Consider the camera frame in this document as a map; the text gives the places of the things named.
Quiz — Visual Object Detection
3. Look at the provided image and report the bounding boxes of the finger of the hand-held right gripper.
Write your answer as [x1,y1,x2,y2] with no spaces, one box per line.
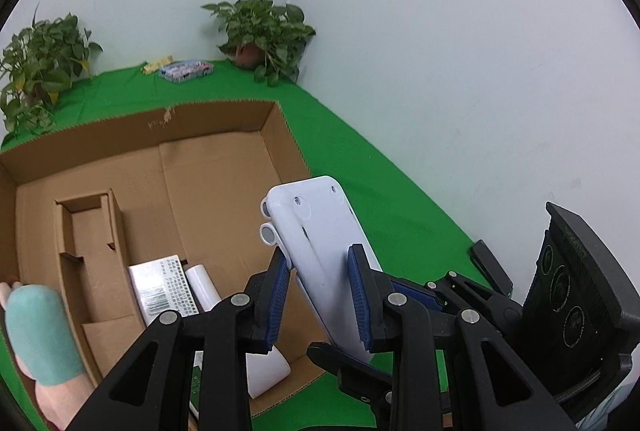
[306,342,401,417]
[387,271,523,337]

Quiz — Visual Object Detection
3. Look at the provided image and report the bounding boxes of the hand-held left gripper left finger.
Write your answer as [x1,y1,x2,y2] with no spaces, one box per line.
[65,248,293,431]

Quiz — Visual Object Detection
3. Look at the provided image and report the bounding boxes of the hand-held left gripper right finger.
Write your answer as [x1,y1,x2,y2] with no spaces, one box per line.
[346,243,581,431]

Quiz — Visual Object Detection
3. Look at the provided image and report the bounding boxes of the white cylindrical tube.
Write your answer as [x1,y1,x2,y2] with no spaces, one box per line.
[184,263,292,400]

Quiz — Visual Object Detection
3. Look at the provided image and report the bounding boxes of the white plastic device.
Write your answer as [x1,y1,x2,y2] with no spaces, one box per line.
[260,176,383,364]

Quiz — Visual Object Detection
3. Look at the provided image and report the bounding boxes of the large cardboard box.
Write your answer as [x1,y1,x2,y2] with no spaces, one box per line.
[0,100,331,419]

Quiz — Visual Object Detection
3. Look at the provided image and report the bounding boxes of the small cardboard insert tray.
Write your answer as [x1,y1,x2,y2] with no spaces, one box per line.
[54,188,146,379]

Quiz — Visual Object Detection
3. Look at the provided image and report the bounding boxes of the teal pink green plush toy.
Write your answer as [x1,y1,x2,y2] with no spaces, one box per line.
[0,281,96,429]

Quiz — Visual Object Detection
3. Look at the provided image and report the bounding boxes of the clear box of colourful pieces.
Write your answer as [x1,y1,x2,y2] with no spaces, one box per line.
[158,59,216,85]

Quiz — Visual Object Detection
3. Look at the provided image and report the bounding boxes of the small yellow item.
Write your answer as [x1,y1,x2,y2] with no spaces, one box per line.
[141,56,174,74]

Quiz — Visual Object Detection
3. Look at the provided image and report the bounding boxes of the potted plant in brown pot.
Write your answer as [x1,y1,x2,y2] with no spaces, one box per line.
[201,0,317,88]

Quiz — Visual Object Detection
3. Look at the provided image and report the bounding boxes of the bushy potted green plant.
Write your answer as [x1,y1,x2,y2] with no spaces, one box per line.
[0,3,104,146]

